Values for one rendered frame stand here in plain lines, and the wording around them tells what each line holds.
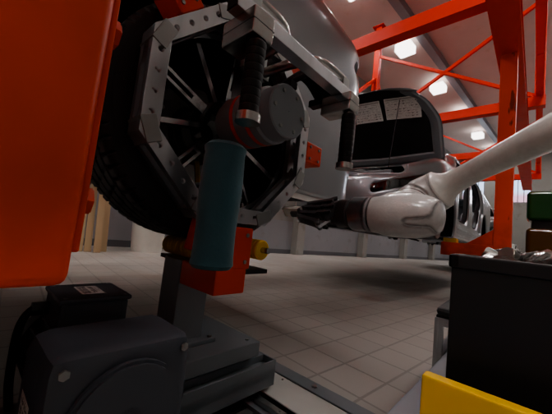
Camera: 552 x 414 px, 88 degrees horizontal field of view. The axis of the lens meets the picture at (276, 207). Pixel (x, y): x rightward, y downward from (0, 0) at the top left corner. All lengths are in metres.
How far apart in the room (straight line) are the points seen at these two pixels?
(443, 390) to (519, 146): 0.54
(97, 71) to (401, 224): 0.60
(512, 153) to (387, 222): 0.26
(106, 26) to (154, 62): 0.45
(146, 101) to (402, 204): 0.58
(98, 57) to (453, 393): 0.30
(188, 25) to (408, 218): 0.64
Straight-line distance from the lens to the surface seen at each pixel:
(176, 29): 0.75
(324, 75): 0.78
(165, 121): 0.79
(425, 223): 0.68
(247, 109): 0.50
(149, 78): 0.68
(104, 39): 0.25
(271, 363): 1.01
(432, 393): 0.23
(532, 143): 0.68
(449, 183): 0.81
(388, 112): 4.12
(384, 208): 0.70
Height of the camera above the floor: 0.57
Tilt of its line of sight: 5 degrees up
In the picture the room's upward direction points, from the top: 6 degrees clockwise
